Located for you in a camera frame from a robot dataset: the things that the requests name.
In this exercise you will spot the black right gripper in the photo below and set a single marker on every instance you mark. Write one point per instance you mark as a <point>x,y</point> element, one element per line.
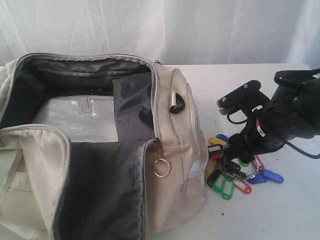
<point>263,133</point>

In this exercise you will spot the bunch of coloured key tags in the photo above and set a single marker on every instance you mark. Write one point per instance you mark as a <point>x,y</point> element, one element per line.
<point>224,176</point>

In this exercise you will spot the cream duffel bag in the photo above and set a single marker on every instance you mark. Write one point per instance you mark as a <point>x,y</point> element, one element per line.
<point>149,181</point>

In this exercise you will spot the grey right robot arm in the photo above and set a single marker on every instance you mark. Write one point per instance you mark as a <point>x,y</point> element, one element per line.
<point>292,112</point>

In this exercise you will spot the clear plastic packet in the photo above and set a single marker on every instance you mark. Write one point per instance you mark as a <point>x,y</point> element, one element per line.
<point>83,118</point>

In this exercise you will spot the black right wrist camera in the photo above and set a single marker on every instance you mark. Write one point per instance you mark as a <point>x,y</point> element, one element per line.
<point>245,98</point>

